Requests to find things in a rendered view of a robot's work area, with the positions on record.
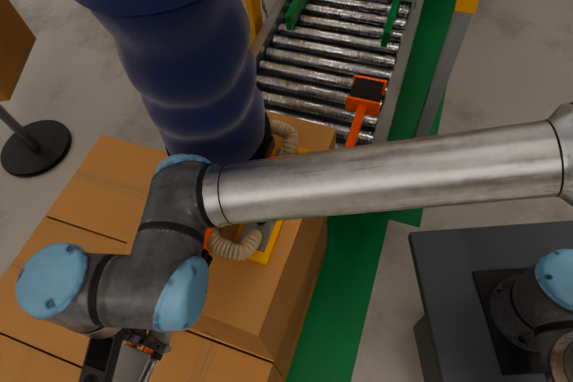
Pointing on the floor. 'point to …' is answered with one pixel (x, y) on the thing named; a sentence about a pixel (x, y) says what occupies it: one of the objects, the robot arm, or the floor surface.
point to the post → (455, 34)
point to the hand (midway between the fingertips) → (147, 344)
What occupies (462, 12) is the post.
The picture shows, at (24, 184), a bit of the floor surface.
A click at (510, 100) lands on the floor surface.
